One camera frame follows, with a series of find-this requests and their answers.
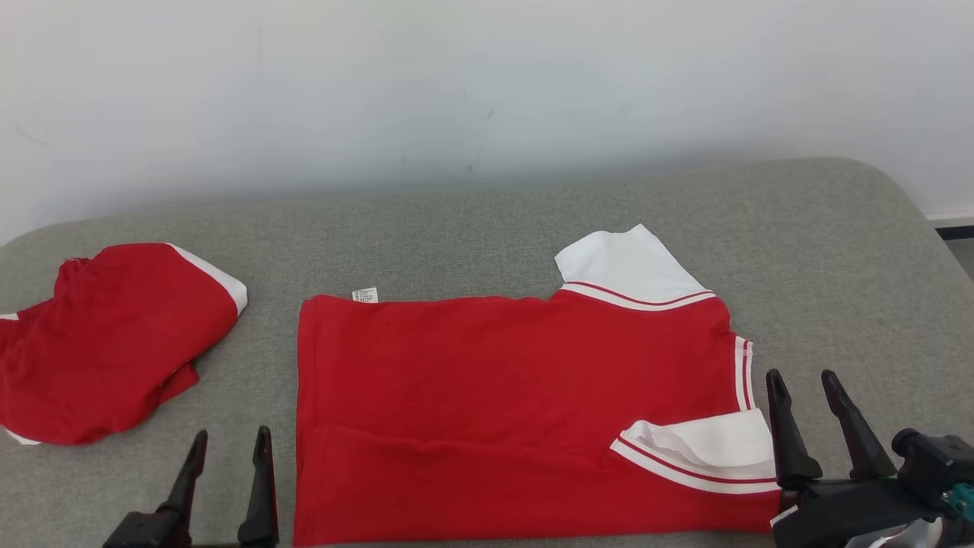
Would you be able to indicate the red Bulls jersey white trim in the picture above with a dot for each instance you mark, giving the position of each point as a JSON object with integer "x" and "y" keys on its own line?
{"x": 494, "y": 396}

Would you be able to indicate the dark skirting board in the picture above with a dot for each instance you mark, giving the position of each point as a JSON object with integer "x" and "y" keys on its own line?
{"x": 955, "y": 232}

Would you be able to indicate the red shorts white stripe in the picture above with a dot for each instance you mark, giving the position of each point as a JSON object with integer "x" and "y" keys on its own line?
{"x": 114, "y": 342}

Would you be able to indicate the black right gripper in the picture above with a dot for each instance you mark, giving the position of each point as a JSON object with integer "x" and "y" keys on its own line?
{"x": 845, "y": 510}

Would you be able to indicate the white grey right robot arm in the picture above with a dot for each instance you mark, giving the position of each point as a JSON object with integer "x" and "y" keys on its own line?
{"x": 909, "y": 536}

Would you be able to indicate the grey fabric sofa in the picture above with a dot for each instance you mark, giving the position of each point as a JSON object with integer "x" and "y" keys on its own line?
{"x": 487, "y": 236}

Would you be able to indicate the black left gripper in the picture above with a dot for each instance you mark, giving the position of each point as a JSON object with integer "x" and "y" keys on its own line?
{"x": 141, "y": 533}

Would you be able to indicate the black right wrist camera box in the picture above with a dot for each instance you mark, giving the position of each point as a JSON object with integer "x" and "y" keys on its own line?
{"x": 936, "y": 460}

